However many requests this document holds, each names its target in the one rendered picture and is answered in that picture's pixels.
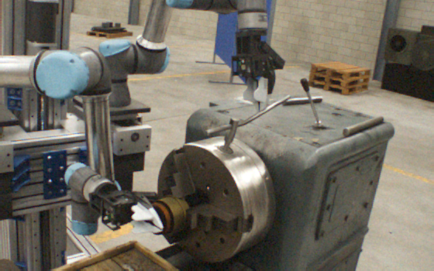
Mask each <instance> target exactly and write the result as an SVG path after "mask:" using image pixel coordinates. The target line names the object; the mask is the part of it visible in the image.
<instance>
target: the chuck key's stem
mask: <svg viewBox="0 0 434 271"><path fill-rule="evenodd" d="M238 123H239V119H238V118H237V117H232V118H231V119H230V120H229V124H231V125H232V129H230V130H226V134H225V136H224V141H225V142H224V145H223V147H222V150H225V151H227V150H229V146H230V143H231V142H233V140H234V136H235V134H236V130H237V125H238Z"/></svg>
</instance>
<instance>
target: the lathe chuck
mask: <svg viewBox="0 0 434 271"><path fill-rule="evenodd" d="M224 142H225V141H224V139H218V138H210V139H203V140H200V141H196V142H191V143H188V144H184V146H182V147H180V148H179V149H181V148H183V147H184V149H185V152H186V155H187V158H188V162H189V164H190V167H191V171H192V173H193V176H194V179H195V185H196V187H197V188H200V190H198V192H196V193H194V194H190V195H188V196H186V197H180V198H182V199H184V201H185V202H186V203H187V204H188V206H189V205H191V204H193V205H196V206H198V205H200V204H204V203H205V202H207V203H208V202H209V203H210V204H212V205H214V206H216V207H218V208H221V209H223V210H226V211H228V212H230V213H232V214H234V215H236V216H240V217H242V218H245V219H247V218H248V217H249V214H250V215H251V222H250V229H249V230H248V232H245V231H244V232H241V231H236V232H232V233H231V234H229V235H223V234H221V233H220V232H217V231H215V230H213V229H211V230H209V231H208V232H205V231H203V230H202V229H200V228H199V227H196V228H193V229H188V232H187V233H186V235H185V236H184V237H183V238H182V240H181V241H180V243H179V246H180V247H181V248H182V249H183V250H184V251H186V252H187V253H188V254H190V255H191V256H193V257H195V258H196V259H199V260H201V261H202V262H223V261H225V260H227V259H229V258H230V257H233V256H235V255H236V254H238V253H240V252H242V251H243V250H247V249H248V248H249V247H251V246H252V245H253V244H255V243H256V242H257V241H258V240H259V239H260V236H261V235H262V233H263V231H264V228H265V225H266V222H267V212H268V206H267V200H268V198H267V192H266V188H265V185H264V182H263V180H262V177H261V174H260V172H259V170H258V169H257V167H256V165H255V164H254V163H253V162H252V160H251V159H250V157H249V156H248V155H247V154H246V153H245V152H244V151H243V150H241V149H240V148H239V147H237V146H236V145H235V144H233V143H230V146H229V149H231V150H232V152H231V153H225V152H223V151H222V150H220V149H219V147H221V146H223V145H224ZM176 149H178V148H176ZM176 149H172V150H171V151H170V152H169V153H168V154H167V157H170V156H173V155H176V151H175V150H176ZM167 157H166V158H167ZM166 158H165V159H166ZM166 176H169V171H168V168H167V163H166V161H165V160H164V161H163V162H162V164H161V167H160V171H159V173H158V183H157V195H158V200H161V199H162V198H163V195H162V192H161V191H162V190H165V189H167V185H166V182H165V179H164V178H165V177H166Z"/></svg>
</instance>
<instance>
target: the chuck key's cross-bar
mask: <svg viewBox="0 0 434 271"><path fill-rule="evenodd" d="M290 98H291V96H290V95H286V96H284V97H283V98H282V99H280V100H278V101H276V102H274V103H273V104H272V105H270V106H267V107H266V108H264V109H263V110H261V111H259V112H257V113H256V114H254V115H252V116H251V117H250V118H248V119H246V120H242V121H240V122H239V123H238V125H237V127H240V126H244V125H246V124H248V123H250V122H251V121H253V120H255V119H257V118H259V117H260V116H262V115H263V114H265V113H266V112H268V111H270V110H271V109H273V108H275V107H277V106H278V105H281V104H283V103H284V102H285V101H286V100H288V99H290ZM232 128H233V126H232V125H231V124H229V125H224V126H221V127H218V128H214V129H209V130H206V131H205V136H210V135H213V134H216V133H219V132H224V131H226V130H230V129H232Z"/></svg>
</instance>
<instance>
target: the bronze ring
mask: <svg viewBox="0 0 434 271"><path fill-rule="evenodd" d="M152 205H153V209H154V210H155V212H156V213H157V215H158V217H159V219H160V220H161V223H162V225H163V231H161V232H158V233H155V232H152V233H153V234H155V235H162V234H170V233H171V232H179V231H181V230H184V228H185V227H186V224H187V215H186V211H185V210H186V209H188V208H189V206H188V204H187V203H186V202H185V201H184V199H182V198H177V197H175V196H172V195H166V196H164V197H163V198H162V199H161V200H158V201H155V202H153V204H152Z"/></svg>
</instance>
